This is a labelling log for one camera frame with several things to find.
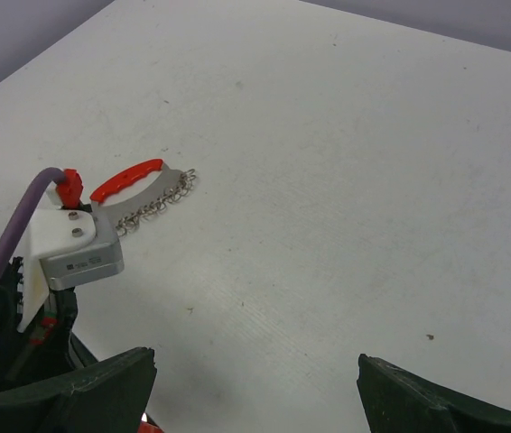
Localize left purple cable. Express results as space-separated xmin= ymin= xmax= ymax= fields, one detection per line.
xmin=0 ymin=166 xmax=65 ymax=330

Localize metal chain keyring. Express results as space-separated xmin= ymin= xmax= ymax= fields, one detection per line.
xmin=90 ymin=164 xmax=198 ymax=238

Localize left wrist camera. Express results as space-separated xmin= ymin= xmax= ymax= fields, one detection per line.
xmin=17 ymin=209 xmax=125 ymax=333

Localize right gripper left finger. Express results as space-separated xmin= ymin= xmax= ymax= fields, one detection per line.
xmin=0 ymin=347 xmax=156 ymax=432

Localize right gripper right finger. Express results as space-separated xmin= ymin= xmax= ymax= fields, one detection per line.
xmin=357 ymin=354 xmax=511 ymax=433

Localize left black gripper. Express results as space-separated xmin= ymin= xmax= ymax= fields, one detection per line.
xmin=0 ymin=256 xmax=98 ymax=392

